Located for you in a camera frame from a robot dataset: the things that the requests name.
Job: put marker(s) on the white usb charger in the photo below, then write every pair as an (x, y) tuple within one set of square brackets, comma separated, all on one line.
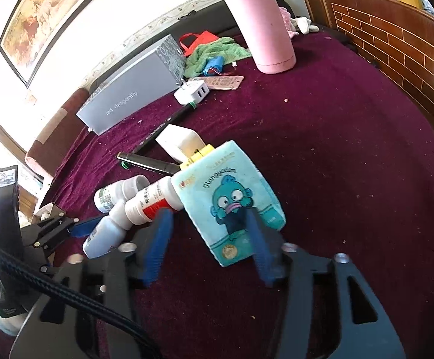
[(192, 92)]

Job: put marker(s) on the white bottle green label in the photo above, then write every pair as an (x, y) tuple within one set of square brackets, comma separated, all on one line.
[(107, 197)]

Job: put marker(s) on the green cloth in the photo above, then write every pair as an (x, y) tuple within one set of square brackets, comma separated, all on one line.
[(225, 47)]

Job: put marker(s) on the blue small object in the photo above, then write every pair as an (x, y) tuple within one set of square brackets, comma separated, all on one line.
[(214, 66)]

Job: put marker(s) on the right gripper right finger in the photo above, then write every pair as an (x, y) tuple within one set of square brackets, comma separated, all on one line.
[(267, 250)]

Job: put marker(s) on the white rectangular jar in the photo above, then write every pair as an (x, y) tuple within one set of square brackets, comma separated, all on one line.
[(179, 143)]

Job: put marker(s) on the thin black pen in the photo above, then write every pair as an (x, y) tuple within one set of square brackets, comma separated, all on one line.
[(179, 115)]

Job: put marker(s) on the yellow capped bottle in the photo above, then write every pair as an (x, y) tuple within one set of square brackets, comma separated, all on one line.
[(196, 156)]

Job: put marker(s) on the large white pill bottle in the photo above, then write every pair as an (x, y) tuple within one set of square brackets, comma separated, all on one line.
[(107, 235)]

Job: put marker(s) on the pink cloth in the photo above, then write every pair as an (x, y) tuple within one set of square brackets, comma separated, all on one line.
[(289, 22)]

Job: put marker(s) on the pink thermos bottle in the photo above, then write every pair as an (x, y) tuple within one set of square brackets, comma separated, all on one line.
[(263, 28)]

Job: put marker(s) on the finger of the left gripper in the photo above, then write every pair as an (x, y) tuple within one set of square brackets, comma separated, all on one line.
[(83, 229)]

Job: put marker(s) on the maroon armchair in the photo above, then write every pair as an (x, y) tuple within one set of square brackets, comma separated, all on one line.
[(55, 140)]

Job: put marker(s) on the white bottle red label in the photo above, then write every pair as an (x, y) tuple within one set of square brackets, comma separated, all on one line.
[(143, 208)]

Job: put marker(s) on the wooden brick pattern ledge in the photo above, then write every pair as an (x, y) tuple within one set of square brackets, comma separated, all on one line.
[(397, 38)]

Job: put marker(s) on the red bag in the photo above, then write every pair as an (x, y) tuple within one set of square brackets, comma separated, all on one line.
[(190, 41)]

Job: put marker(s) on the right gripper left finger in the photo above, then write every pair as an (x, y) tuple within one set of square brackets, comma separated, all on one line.
[(152, 243)]

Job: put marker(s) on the pink sachet packet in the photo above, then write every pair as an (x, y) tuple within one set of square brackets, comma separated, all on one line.
[(221, 83)]

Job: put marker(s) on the teal cartoon tissue pack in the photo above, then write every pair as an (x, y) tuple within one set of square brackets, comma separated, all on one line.
[(217, 191)]

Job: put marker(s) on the maroon bed blanket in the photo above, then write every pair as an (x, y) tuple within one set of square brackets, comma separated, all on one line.
[(351, 160)]

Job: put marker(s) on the framed wall painting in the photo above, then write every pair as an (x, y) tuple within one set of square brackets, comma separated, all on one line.
[(31, 31)]

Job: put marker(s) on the grey red dragonfly box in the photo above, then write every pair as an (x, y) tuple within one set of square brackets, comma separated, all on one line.
[(153, 73)]

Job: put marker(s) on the black marker green cap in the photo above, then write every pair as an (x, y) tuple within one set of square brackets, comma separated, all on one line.
[(147, 163)]

